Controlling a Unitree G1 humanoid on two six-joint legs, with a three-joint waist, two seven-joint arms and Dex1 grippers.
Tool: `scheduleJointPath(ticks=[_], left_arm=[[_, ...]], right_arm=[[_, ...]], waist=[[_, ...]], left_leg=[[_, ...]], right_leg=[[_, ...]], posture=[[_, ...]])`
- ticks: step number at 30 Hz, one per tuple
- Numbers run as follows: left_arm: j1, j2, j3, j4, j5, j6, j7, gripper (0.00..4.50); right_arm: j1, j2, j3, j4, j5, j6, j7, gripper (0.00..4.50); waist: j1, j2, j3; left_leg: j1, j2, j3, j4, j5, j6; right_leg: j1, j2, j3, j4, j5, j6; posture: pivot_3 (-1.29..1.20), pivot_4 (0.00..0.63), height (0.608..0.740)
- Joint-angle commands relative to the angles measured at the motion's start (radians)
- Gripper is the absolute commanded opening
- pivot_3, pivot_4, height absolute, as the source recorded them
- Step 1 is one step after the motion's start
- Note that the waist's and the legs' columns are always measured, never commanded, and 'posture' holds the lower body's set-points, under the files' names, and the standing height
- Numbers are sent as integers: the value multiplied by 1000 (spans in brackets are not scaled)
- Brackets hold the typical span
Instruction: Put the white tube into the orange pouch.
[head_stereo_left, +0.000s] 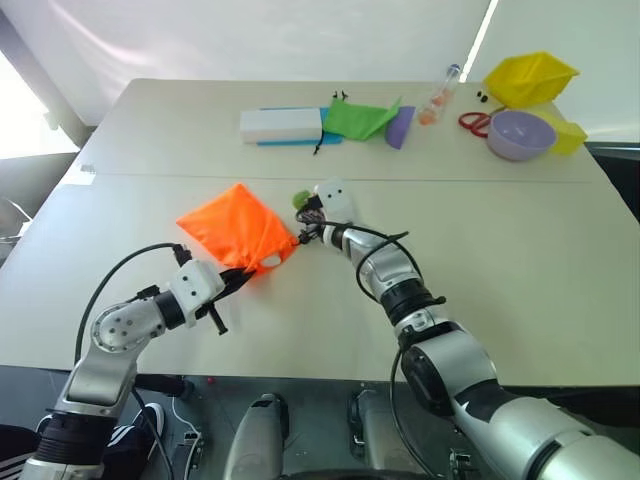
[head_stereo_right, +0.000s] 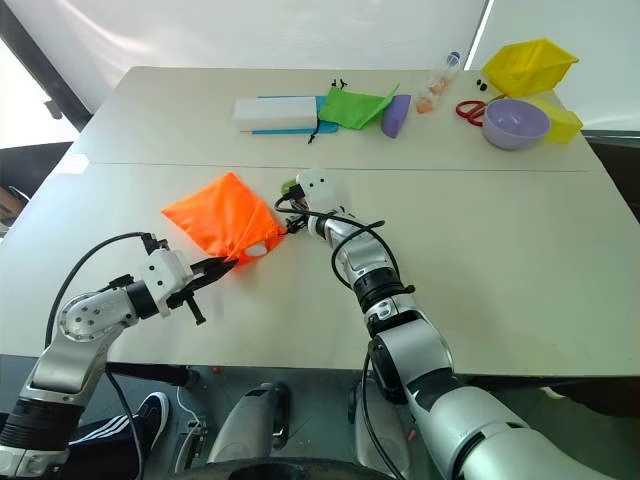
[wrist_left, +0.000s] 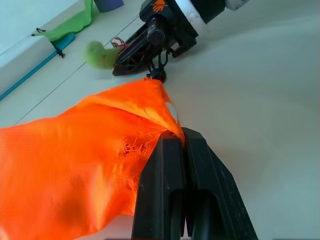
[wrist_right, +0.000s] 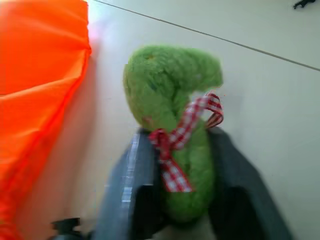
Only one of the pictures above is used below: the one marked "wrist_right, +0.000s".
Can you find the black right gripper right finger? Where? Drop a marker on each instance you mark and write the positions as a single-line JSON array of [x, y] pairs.
[[240, 180]]

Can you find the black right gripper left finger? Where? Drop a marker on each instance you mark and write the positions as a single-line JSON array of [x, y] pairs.
[[140, 180]]

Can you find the green plush toy with ribbon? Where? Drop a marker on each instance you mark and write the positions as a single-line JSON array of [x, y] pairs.
[[172, 120]]

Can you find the orange fabric pouch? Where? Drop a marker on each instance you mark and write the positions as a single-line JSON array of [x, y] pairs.
[[37, 100]]

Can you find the black round knob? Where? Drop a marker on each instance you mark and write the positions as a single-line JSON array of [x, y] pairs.
[[66, 226]]

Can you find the small black object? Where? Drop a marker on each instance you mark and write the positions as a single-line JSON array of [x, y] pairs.
[[305, 3]]

